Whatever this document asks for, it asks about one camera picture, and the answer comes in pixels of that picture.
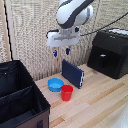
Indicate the black air fryer drawer basket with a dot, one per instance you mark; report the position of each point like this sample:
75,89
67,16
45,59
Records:
103,60

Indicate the blue plastic bowl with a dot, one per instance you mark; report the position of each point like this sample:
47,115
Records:
55,84

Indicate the black air fryer body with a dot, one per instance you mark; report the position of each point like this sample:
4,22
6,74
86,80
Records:
116,41

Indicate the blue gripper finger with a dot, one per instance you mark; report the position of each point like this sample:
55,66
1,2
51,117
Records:
68,51
55,52

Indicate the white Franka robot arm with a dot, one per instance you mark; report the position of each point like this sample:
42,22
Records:
71,13

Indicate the white item on air fryer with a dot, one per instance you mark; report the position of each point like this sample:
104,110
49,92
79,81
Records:
119,32

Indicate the dark blue flat box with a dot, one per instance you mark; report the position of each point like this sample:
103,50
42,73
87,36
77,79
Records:
72,74

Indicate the red plastic cup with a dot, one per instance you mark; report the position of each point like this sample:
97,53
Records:
66,93

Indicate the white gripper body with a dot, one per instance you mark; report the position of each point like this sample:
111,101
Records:
62,38

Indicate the woven wooden folding screen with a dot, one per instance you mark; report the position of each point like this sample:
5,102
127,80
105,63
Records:
33,33

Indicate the black fabric storage bin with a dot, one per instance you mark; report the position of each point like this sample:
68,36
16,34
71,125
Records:
20,100

